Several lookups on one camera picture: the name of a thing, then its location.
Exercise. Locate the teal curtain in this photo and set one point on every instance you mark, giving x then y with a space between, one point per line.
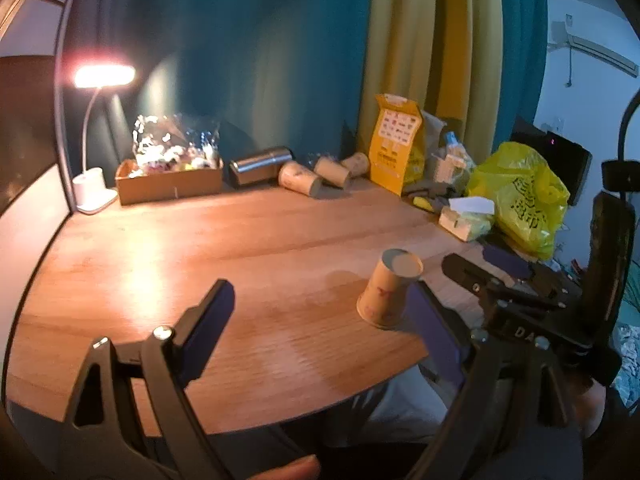
240 60

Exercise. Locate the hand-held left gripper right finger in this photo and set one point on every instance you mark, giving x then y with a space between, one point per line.
434 335

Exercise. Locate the steel thermos bottle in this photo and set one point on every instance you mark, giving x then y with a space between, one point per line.
260 165

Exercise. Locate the black monitor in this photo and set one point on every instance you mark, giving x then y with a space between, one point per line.
560 160

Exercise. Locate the white air conditioner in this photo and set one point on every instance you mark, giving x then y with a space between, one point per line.
595 45

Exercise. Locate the brown paper cup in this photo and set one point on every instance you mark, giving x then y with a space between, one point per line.
387 290
356 163
299 178
332 171

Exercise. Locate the white desk lamp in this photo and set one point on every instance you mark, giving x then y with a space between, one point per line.
92 190

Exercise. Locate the tissue pack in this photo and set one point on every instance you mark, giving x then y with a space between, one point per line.
465 220

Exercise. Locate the person's left hand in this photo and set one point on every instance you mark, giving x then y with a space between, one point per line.
287 469

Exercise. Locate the clear plastic bottle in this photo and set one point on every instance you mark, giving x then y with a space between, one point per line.
451 145

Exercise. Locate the yellow curtain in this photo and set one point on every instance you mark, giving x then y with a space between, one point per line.
430 45

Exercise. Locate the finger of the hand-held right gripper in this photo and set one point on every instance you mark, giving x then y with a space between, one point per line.
470 277
507 260

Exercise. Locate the cardboard box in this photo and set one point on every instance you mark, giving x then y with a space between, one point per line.
170 185

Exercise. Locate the yellow plastic bag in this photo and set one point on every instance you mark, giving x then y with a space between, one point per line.
520 195

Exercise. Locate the person's grey trousers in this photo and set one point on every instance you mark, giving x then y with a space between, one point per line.
390 410

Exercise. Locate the clear plastic snack bag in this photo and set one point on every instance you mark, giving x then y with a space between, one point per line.
175 142

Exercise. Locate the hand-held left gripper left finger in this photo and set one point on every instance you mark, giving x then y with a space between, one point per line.
209 330

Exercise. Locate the person's right hand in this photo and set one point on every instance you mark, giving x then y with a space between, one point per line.
590 410

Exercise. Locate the orange paper bag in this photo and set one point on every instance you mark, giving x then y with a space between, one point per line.
397 145

